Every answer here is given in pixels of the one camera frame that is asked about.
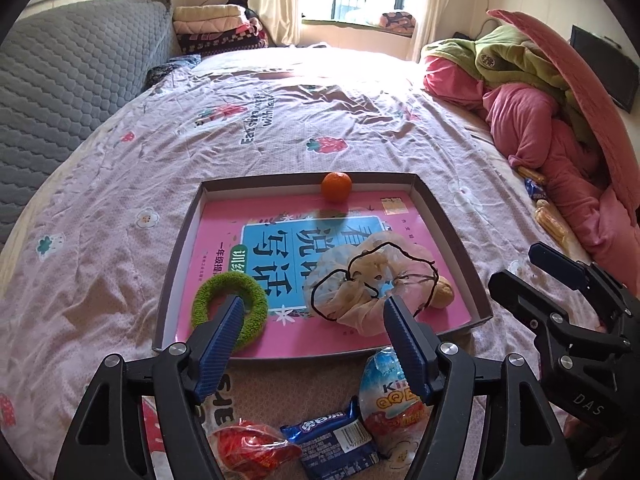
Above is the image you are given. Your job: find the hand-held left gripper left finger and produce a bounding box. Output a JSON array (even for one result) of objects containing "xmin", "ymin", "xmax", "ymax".
[{"xmin": 52, "ymin": 294, "xmax": 246, "ymax": 480}]

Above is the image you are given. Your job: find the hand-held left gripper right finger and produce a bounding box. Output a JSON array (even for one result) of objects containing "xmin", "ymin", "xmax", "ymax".
[{"xmin": 382, "ymin": 294, "xmax": 568, "ymax": 480}]

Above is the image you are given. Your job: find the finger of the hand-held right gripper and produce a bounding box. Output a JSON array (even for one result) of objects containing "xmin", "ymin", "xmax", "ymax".
[
  {"xmin": 487, "ymin": 270, "xmax": 631, "ymax": 361},
  {"xmin": 529, "ymin": 241, "xmax": 640, "ymax": 331}
]

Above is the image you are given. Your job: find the green fuzzy ring scrunchie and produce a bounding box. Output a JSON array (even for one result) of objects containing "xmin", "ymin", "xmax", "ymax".
[{"xmin": 190, "ymin": 275, "xmax": 270, "ymax": 351}]

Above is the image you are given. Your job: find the walnut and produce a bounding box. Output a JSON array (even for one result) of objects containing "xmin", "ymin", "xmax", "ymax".
[{"xmin": 432, "ymin": 280, "xmax": 456, "ymax": 308}]

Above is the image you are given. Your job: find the blue-topped egg-shaped toy packet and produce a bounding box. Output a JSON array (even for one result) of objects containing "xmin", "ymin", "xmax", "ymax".
[{"xmin": 359, "ymin": 346, "xmax": 433, "ymax": 448}]

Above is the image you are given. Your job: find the sheer cream scrunchie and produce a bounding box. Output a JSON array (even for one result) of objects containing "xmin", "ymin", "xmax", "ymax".
[{"xmin": 305, "ymin": 232, "xmax": 441, "ymax": 337}]

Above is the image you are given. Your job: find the shallow cardboard box tray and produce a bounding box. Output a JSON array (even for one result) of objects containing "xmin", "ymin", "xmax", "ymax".
[{"xmin": 151, "ymin": 172, "xmax": 493, "ymax": 361}]

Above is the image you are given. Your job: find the red egg-shaped snack packet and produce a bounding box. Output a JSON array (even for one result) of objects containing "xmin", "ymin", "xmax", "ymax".
[{"xmin": 207, "ymin": 417, "xmax": 303, "ymax": 480}]

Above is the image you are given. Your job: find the blue cookie packet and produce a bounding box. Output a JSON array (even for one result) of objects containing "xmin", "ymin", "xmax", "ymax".
[{"xmin": 280, "ymin": 395, "xmax": 382, "ymax": 480}]

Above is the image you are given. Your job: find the orange mandarin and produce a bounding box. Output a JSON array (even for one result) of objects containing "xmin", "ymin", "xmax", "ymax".
[{"xmin": 321, "ymin": 171, "xmax": 352, "ymax": 204}]

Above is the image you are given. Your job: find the yellow corn snack packet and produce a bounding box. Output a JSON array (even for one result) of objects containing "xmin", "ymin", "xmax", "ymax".
[{"xmin": 534, "ymin": 200, "xmax": 571, "ymax": 248}]

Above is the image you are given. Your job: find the orange snack packet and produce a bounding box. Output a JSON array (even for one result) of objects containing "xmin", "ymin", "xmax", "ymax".
[{"xmin": 515, "ymin": 165, "xmax": 548, "ymax": 186}]

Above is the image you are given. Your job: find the pink quilted cover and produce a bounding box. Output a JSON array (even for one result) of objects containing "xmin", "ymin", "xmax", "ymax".
[{"xmin": 486, "ymin": 8, "xmax": 640, "ymax": 216}]

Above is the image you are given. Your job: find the pink strawberry printed bedsheet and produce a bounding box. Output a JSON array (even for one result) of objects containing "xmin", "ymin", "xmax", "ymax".
[{"xmin": 0, "ymin": 45, "xmax": 616, "ymax": 480}]

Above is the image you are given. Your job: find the black television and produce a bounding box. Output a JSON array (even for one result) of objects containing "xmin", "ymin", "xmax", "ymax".
[{"xmin": 570, "ymin": 25, "xmax": 640, "ymax": 113}]

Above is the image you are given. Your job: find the green blanket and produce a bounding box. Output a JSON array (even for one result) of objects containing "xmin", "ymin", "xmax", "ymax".
[{"xmin": 422, "ymin": 25, "xmax": 601, "ymax": 146}]

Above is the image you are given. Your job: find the dark blue cloth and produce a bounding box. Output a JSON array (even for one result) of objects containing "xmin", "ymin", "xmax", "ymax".
[{"xmin": 145, "ymin": 55, "xmax": 201, "ymax": 88}]

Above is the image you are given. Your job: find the cream curtain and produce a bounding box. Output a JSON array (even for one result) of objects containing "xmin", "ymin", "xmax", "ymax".
[
  {"xmin": 407, "ymin": 0, "xmax": 496, "ymax": 63},
  {"xmin": 248, "ymin": 0, "xmax": 307, "ymax": 48}
]

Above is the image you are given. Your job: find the orange patterned cushion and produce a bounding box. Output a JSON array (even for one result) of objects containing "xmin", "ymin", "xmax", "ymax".
[{"xmin": 379, "ymin": 11, "xmax": 417, "ymax": 36}]

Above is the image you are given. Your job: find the dark checked folded blanket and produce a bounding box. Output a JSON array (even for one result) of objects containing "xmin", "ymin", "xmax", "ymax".
[{"xmin": 177, "ymin": 30, "xmax": 271, "ymax": 58}]

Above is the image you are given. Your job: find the grey quilted headboard cover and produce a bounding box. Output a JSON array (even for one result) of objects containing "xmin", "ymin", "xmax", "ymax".
[{"xmin": 0, "ymin": 0, "xmax": 183, "ymax": 251}]

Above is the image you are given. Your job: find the pink folded blanket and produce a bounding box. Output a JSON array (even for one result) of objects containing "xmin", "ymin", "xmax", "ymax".
[{"xmin": 175, "ymin": 17, "xmax": 261, "ymax": 37}]

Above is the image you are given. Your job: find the cream folded blanket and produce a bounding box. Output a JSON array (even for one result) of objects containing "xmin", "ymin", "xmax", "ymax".
[{"xmin": 172, "ymin": 5, "xmax": 246, "ymax": 24}]

